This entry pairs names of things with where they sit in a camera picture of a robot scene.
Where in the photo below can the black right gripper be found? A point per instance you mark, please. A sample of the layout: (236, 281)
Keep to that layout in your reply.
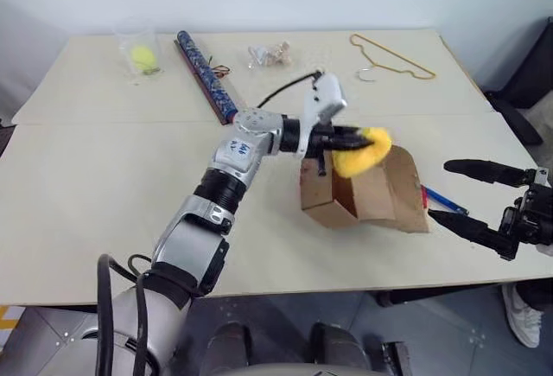
(533, 216)

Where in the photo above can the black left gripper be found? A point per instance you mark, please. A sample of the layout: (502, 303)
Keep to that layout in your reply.
(322, 139)

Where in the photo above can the yellow fluffy item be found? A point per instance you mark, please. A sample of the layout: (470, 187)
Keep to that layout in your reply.
(367, 160)

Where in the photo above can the blue pen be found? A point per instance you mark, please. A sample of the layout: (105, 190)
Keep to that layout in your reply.
(445, 200)

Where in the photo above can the brown cardboard box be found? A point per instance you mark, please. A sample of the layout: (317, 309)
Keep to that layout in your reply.
(371, 203)

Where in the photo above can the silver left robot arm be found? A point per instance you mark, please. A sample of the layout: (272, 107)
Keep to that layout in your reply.
(190, 237)

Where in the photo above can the clear bag of wooden blocks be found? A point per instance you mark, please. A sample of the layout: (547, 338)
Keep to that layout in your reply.
(272, 54)

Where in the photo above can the white sneaker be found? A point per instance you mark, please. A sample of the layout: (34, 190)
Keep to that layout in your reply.
(520, 320)

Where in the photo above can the black office chair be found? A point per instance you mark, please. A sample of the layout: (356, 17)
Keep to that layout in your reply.
(531, 78)

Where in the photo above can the blue patterned rolled scroll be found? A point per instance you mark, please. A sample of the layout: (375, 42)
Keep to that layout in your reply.
(205, 73)

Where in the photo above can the yellow tennis ball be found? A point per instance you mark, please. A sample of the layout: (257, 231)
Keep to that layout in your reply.
(143, 58)

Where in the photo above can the clear plastic bag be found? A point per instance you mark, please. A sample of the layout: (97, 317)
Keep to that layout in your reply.
(123, 60)

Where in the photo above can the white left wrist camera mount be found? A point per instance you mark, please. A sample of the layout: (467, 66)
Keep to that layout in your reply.
(326, 99)

